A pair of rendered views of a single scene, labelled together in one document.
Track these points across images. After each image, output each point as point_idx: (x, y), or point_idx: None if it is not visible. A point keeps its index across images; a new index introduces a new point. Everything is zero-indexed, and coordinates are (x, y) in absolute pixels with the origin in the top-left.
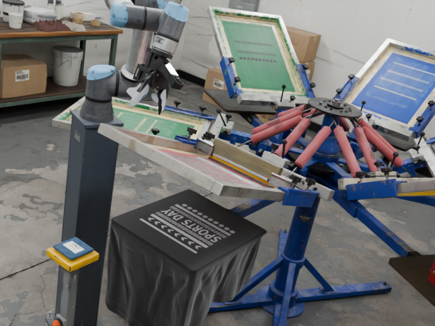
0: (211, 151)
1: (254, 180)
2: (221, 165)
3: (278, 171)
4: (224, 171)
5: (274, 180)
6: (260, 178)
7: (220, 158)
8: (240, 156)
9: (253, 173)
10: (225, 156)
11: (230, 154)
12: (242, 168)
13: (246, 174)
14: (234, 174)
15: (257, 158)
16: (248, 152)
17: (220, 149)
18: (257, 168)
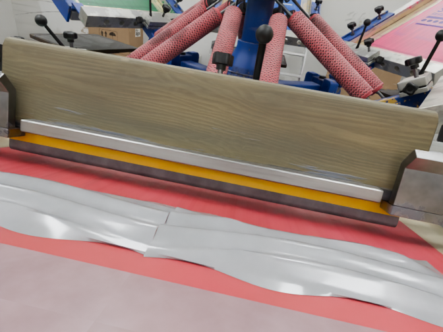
0: (8, 109)
1: (281, 202)
2: (89, 168)
3: (432, 136)
4: (127, 243)
5: (426, 188)
6: (337, 194)
7: (70, 139)
8: (178, 101)
9: (287, 175)
10: (94, 119)
11: (120, 103)
12: (214, 165)
13: (232, 184)
14: (224, 252)
15: (283, 93)
16: (219, 74)
17: (55, 92)
18: (295, 145)
